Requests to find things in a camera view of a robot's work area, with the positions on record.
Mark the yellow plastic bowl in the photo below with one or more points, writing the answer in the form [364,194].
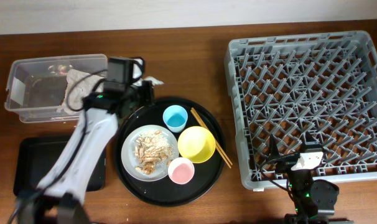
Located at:
[188,142]

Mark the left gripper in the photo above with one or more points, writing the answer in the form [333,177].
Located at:
[150,89]

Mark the white napkin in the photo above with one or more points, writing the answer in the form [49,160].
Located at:
[76,94]

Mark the grey plate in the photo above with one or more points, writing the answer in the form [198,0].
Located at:
[130,162]

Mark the round black serving tray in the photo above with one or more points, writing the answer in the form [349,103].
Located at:
[164,192]

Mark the gold snack wrapper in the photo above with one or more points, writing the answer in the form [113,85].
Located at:
[151,79]

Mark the blue plastic cup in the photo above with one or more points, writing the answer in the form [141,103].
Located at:
[175,118]

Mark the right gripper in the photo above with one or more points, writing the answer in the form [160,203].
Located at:
[285,164]

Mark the black rectangular tray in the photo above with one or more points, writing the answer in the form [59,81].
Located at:
[36,157]

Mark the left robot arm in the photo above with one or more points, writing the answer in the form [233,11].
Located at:
[60,194]

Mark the food scraps pile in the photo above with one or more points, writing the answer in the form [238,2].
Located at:
[152,148]

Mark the grey dishwasher rack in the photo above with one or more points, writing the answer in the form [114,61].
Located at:
[324,84]

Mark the wooden chopstick lower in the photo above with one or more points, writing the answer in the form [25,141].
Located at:
[208,144]

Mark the pink plastic cup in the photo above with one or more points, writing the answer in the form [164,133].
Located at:
[181,171]

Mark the clear plastic waste bin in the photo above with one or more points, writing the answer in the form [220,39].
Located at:
[37,86]

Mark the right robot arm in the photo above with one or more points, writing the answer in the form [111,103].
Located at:
[314,200]

